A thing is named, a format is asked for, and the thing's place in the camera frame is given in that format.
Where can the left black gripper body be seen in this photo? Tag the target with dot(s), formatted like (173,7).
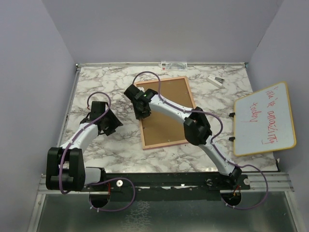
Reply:
(109,125)

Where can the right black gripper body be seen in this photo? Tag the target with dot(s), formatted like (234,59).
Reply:
(139,114)

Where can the brown cardboard backing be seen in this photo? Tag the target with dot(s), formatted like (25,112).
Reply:
(166,113)

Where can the pink picture frame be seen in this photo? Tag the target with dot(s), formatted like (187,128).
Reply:
(166,113)

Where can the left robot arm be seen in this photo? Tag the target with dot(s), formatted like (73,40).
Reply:
(66,163)

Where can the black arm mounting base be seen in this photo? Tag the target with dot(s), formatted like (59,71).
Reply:
(124,187)

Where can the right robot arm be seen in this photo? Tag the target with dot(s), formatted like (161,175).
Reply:
(196,127)

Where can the small label card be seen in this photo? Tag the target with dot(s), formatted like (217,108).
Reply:
(173,66)

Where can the white marker eraser piece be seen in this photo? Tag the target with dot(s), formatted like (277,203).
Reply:
(216,81)

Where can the yellow rimmed whiteboard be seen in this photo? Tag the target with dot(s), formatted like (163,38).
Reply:
(263,121)

